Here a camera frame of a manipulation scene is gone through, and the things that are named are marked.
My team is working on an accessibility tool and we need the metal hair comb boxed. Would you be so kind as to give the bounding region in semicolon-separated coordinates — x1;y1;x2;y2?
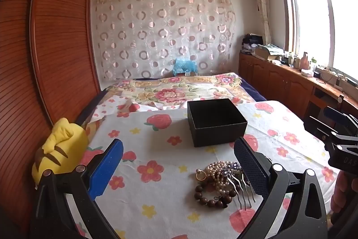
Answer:
220;162;257;212

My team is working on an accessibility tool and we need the strawberry print bedsheet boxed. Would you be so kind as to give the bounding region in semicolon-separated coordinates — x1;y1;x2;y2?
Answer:
75;99;341;239

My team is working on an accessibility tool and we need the floral blanket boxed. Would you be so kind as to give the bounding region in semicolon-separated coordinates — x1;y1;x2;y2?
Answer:
104;73;244;111

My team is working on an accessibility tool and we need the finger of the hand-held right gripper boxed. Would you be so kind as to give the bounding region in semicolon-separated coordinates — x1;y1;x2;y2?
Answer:
323;106;358;134
303;116;340;144

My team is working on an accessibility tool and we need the wooden cabinet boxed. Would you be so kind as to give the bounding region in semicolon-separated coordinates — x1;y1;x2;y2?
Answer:
238;52;358;129

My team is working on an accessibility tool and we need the pink bottle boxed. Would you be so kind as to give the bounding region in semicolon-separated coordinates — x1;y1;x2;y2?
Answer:
300;52;310;71

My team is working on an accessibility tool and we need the yellow plush toy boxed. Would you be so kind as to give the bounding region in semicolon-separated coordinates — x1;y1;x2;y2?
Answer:
31;117;90;190

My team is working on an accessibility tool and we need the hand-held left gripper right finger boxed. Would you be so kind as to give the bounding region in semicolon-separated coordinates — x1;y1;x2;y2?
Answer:
233;137;329;239

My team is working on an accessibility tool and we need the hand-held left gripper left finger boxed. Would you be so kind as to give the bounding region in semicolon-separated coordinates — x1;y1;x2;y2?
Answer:
29;138;124;239

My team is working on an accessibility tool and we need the pearl necklace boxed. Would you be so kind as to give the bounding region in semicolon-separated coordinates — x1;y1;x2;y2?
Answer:
205;161;239;192

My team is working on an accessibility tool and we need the circle patterned curtain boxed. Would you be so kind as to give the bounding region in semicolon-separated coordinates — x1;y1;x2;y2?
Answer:
91;0;237;82

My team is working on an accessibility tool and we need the wooden wardrobe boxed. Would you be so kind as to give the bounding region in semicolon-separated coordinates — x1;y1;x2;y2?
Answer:
0;0;102;239

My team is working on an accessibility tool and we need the window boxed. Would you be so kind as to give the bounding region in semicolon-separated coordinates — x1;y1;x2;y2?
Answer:
277;0;358;83

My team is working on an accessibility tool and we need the blue plastic bag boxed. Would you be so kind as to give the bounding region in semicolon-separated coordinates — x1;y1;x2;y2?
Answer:
172;58;198;76

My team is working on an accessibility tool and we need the person's right hand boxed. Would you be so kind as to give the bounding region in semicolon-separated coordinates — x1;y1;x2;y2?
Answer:
330;169;358;218

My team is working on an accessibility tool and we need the dark blue bed sheet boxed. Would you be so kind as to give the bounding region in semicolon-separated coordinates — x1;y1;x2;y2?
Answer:
240;78;267;102

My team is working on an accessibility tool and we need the brown wooden bead bracelet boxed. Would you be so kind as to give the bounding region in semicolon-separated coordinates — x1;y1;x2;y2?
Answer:
194;184;238;209

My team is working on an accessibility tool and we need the pile of dark clothes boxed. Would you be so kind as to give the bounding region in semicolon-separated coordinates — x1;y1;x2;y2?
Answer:
241;34;264;55

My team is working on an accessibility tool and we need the black cardboard box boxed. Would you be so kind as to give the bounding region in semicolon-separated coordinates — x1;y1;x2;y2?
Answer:
187;98;248;148

